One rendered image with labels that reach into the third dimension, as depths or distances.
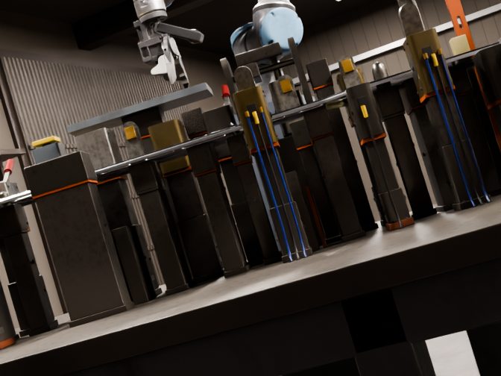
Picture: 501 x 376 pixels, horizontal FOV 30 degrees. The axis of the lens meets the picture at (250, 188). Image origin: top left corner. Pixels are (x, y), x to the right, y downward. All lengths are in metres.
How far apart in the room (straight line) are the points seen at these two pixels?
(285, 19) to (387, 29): 8.33
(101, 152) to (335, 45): 8.82
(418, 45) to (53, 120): 5.52
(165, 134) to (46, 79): 5.13
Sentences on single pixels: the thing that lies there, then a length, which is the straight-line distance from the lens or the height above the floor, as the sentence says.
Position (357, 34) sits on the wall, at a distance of 10.87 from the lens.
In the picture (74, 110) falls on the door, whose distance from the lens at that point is 7.47.
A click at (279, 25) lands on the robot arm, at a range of 2.48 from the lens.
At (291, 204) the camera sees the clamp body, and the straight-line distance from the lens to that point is 1.80.
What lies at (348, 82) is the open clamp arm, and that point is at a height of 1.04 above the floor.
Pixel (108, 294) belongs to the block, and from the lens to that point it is 1.87.
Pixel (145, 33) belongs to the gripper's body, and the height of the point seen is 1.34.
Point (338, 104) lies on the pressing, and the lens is 2.12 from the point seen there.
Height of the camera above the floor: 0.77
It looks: 3 degrees up
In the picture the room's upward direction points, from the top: 17 degrees counter-clockwise
